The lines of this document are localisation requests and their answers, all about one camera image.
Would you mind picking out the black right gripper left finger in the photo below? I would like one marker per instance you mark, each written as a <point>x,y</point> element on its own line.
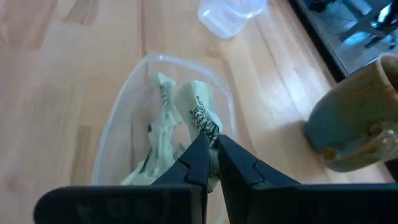
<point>192,168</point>

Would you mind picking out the large clear plastic container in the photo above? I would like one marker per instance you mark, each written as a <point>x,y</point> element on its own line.
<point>130,118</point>

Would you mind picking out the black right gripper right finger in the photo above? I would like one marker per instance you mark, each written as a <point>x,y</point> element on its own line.
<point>242,168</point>

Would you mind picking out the small clear plastic cup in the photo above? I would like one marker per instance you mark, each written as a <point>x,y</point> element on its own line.
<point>230,18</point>

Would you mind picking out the green brown ceramic mug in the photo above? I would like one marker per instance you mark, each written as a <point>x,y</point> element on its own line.
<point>351,118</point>

